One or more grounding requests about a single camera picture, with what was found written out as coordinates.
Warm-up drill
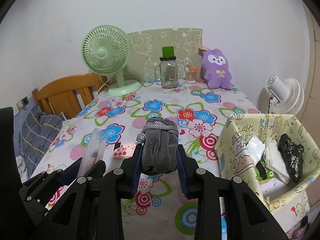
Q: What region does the wooden headboard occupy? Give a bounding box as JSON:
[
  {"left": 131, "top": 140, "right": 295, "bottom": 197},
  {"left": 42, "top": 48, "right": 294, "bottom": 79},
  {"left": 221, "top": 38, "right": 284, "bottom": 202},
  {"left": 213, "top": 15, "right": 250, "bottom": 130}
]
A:
[{"left": 32, "top": 73, "right": 107, "bottom": 119}]

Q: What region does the grey plaid pillow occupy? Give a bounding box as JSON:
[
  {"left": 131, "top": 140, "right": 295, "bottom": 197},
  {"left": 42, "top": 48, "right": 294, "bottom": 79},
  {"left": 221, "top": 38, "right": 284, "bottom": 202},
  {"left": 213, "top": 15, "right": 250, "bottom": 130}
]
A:
[{"left": 18, "top": 105, "right": 65, "bottom": 181}]

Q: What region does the grey drawstring pouch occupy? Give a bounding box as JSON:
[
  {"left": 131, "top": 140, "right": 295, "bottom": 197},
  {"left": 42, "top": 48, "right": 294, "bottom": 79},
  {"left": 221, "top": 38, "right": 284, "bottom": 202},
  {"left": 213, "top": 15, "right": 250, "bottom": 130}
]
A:
[{"left": 136, "top": 117, "right": 179, "bottom": 176}]

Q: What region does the purple plush bunny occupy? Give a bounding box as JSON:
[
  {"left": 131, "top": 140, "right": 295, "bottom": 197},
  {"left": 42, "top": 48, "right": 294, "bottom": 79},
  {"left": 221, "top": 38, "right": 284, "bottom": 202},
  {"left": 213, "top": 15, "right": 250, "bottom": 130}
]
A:
[{"left": 201, "top": 49, "right": 232, "bottom": 90}]

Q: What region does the black plastic bag bundle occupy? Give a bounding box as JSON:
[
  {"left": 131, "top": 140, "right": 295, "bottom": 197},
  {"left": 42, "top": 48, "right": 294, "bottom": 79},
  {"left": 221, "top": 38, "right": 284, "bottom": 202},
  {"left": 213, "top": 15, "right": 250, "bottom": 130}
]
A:
[{"left": 278, "top": 133, "right": 304, "bottom": 183}]

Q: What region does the green tissue pack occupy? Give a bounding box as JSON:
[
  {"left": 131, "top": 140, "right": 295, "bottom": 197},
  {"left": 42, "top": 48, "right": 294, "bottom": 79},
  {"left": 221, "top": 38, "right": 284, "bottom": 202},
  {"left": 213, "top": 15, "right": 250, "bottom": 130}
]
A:
[{"left": 254, "top": 156, "right": 274, "bottom": 182}]

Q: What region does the white towel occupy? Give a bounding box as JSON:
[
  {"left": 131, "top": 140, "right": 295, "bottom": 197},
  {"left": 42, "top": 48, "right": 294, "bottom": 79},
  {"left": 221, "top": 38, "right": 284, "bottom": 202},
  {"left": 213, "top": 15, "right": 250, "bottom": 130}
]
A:
[{"left": 263, "top": 140, "right": 290, "bottom": 184}]

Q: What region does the glass jar green lid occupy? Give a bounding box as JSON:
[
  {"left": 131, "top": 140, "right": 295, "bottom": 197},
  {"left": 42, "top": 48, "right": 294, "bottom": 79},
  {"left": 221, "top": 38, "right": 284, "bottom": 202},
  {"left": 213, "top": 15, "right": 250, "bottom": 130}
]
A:
[{"left": 155, "top": 46, "right": 178, "bottom": 89}]

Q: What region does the floral tablecloth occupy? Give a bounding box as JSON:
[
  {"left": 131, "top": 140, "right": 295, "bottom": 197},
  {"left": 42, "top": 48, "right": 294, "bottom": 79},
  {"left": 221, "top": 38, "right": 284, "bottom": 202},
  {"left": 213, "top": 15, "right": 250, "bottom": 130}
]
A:
[{"left": 30, "top": 78, "right": 262, "bottom": 240}]

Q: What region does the beige door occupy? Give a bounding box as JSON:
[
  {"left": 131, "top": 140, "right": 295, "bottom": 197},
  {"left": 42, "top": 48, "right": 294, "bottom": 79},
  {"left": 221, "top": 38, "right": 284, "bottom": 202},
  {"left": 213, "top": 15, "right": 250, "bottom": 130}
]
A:
[{"left": 300, "top": 5, "right": 319, "bottom": 132}]

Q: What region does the yellow cartoon storage box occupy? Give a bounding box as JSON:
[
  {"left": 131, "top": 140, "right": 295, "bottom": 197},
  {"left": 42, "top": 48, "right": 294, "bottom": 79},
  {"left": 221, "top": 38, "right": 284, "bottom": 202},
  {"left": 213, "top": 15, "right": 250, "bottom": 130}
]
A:
[{"left": 214, "top": 112, "right": 320, "bottom": 213}]

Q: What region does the wall power outlet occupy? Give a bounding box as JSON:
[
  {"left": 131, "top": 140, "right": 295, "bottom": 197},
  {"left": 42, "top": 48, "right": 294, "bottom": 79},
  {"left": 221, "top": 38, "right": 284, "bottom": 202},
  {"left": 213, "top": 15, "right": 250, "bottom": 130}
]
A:
[{"left": 16, "top": 96, "right": 29, "bottom": 111}]

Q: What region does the green patterned cardboard panel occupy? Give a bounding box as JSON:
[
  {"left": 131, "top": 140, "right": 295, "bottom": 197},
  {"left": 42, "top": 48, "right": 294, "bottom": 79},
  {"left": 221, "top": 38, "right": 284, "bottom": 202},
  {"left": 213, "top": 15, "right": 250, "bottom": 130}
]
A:
[{"left": 123, "top": 28, "right": 202, "bottom": 81}]

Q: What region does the toothpick jar orange lid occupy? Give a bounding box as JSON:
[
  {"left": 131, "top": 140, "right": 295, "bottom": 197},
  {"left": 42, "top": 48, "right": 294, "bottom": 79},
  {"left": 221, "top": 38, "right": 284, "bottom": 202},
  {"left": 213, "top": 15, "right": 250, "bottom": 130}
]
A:
[{"left": 185, "top": 66, "right": 200, "bottom": 83}]

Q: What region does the white standing fan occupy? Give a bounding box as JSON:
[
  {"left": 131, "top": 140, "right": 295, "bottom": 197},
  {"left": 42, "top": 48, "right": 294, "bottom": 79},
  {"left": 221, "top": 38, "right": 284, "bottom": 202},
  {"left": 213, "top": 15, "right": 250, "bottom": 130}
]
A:
[{"left": 266, "top": 74, "right": 304, "bottom": 115}]

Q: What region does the green desk fan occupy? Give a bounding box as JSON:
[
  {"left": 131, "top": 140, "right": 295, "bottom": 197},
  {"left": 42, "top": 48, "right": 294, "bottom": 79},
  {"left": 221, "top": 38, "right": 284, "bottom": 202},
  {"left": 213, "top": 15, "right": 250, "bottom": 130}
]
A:
[{"left": 81, "top": 25, "right": 141, "bottom": 96}]

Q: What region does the pink wet wipes pack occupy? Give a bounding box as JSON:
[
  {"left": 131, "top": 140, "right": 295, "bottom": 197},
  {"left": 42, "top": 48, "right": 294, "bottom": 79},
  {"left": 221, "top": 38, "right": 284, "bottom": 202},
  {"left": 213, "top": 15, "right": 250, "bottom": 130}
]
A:
[{"left": 112, "top": 142, "right": 136, "bottom": 159}]

